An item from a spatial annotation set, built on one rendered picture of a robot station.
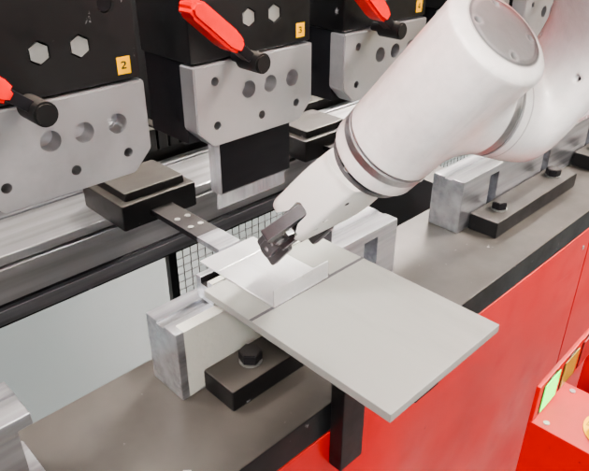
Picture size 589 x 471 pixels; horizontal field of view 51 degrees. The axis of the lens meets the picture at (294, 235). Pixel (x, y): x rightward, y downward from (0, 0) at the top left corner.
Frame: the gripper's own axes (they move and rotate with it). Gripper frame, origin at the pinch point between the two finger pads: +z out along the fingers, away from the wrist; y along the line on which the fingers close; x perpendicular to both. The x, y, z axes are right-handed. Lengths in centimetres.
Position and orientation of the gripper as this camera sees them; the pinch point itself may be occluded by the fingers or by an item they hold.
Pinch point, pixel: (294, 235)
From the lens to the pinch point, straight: 66.6
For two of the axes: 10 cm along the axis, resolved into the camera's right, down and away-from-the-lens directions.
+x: 5.3, 8.3, -1.6
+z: -4.5, 4.4, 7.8
